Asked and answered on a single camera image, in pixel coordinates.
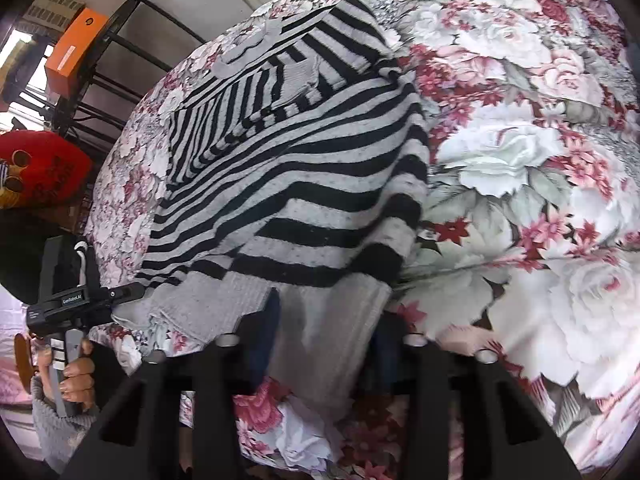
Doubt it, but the grey knit sleeve forearm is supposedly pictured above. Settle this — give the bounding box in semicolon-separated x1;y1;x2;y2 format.
30;375;100;474

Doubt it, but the floral bed cover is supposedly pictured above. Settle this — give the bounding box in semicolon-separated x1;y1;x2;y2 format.
87;0;639;478

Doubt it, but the orange box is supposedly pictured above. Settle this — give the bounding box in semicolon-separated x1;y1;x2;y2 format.
44;8;108;99

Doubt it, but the red plush toy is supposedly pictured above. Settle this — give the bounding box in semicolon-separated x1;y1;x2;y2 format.
1;130;93;209

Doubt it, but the person's left hand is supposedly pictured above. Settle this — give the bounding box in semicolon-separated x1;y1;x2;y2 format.
37;339;96;411

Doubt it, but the black white striped sweater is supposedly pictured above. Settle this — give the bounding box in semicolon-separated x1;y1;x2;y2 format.
114;0;428;410

